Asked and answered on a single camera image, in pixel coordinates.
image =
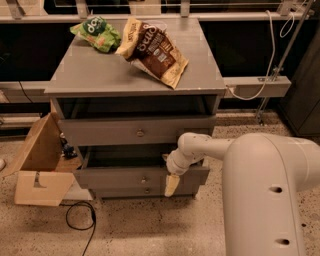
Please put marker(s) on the grey wall rail ledge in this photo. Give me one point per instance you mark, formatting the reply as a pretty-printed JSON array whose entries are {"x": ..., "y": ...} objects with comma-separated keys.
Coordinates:
[{"x": 256, "y": 87}]

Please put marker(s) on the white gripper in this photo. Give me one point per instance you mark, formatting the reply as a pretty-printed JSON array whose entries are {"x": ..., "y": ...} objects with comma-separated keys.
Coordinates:
[{"x": 174, "y": 164}]

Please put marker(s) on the grey drawer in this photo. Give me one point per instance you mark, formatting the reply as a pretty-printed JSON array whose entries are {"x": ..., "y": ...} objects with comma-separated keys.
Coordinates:
[
  {"x": 129, "y": 131},
  {"x": 143, "y": 192},
  {"x": 123, "y": 166}
]

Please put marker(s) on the grey drawer cabinet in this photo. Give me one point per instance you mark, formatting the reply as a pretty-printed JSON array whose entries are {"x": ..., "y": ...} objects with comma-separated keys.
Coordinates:
[{"x": 93, "y": 85}]

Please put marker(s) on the grey bottom drawer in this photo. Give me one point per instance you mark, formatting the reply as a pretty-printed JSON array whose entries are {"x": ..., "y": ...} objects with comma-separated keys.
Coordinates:
[{"x": 143, "y": 192}]

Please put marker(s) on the brown yellow chip bag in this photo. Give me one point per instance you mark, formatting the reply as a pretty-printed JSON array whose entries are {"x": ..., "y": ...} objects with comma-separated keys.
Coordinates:
[{"x": 151, "y": 50}]

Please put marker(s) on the dark cabinet at right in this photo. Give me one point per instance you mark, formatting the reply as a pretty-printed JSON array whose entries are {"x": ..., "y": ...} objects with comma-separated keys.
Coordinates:
[{"x": 301, "y": 105}]

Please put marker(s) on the green snack bag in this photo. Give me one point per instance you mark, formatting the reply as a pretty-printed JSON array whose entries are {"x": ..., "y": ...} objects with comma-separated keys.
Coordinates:
[{"x": 98, "y": 33}]

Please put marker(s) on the grey top drawer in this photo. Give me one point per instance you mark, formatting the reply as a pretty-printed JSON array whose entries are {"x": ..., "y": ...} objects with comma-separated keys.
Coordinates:
[{"x": 129, "y": 131}]

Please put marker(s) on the open cardboard box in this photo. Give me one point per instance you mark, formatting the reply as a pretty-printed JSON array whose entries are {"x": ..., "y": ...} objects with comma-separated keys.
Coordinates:
[{"x": 45, "y": 176}]

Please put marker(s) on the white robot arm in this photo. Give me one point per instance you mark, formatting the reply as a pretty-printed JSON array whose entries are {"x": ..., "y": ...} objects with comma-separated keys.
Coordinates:
[{"x": 261, "y": 176}]

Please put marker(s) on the small blue object in box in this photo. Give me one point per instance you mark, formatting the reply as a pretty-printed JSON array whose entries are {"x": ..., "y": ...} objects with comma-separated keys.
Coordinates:
[{"x": 67, "y": 150}]

